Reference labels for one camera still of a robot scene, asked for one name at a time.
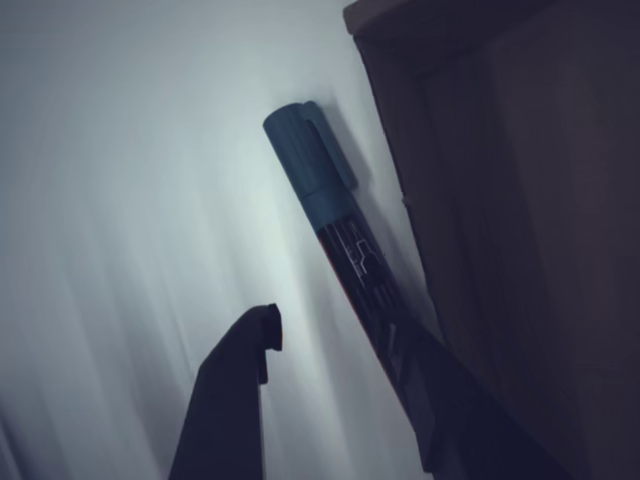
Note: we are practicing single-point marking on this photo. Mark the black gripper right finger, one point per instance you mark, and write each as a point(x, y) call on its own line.
point(465, 430)

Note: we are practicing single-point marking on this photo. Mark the green capped permanent marker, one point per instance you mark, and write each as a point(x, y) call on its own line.
point(312, 165)

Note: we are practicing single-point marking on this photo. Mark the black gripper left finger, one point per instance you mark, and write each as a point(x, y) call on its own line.
point(225, 400)

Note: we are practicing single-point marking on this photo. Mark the shallow brown cardboard box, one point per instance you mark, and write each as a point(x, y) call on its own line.
point(525, 225)

